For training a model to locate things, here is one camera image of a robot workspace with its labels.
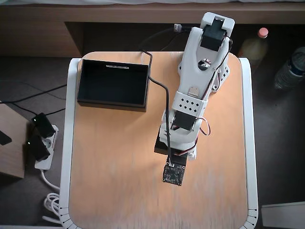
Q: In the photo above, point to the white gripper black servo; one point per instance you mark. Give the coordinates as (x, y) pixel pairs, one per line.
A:
(160, 146)

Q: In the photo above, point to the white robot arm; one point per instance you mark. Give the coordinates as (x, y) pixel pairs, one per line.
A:
(197, 78)

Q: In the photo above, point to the black rectangular bin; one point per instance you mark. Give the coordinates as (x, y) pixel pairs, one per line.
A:
(112, 83)

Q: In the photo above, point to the yellow bottle with pink cap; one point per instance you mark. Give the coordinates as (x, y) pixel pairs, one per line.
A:
(253, 50)

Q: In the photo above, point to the clear plastic water bottle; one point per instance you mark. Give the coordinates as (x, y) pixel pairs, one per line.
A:
(288, 71)

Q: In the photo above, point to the white box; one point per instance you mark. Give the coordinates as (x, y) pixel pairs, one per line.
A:
(286, 214)

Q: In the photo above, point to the white power strip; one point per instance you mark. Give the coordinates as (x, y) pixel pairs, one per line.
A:
(46, 163)

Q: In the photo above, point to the black power adapter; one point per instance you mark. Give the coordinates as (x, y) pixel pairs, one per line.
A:
(44, 124)
(38, 148)

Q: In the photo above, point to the light wooden box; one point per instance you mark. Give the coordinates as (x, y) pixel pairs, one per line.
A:
(12, 155)

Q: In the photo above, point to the black flat object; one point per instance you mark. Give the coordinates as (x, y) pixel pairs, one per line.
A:
(4, 138)

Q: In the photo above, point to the black wrist camera circuit board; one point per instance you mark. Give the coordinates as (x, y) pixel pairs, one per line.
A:
(172, 175)

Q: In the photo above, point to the white table frame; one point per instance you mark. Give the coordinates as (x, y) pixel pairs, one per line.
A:
(68, 119)

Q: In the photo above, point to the brown wooden bed frame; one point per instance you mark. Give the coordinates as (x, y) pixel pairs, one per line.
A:
(35, 35)

